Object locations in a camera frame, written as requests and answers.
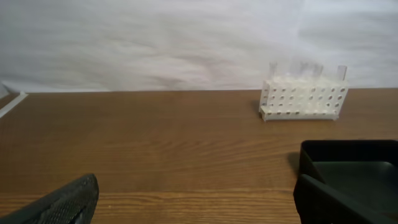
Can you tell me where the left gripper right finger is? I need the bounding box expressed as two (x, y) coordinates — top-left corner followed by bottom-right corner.
(293, 174), (398, 224)

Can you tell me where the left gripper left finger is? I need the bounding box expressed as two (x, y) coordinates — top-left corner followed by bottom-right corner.
(0, 173), (100, 224)

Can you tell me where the white test tube rack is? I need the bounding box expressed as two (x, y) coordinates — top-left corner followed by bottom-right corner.
(258, 75), (349, 123)

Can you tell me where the black tray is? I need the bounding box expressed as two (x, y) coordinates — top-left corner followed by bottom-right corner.
(298, 139), (398, 219)

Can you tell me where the clear test tube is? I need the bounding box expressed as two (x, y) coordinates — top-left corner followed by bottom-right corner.
(268, 61), (279, 82)
(312, 63), (325, 80)
(336, 65), (348, 82)

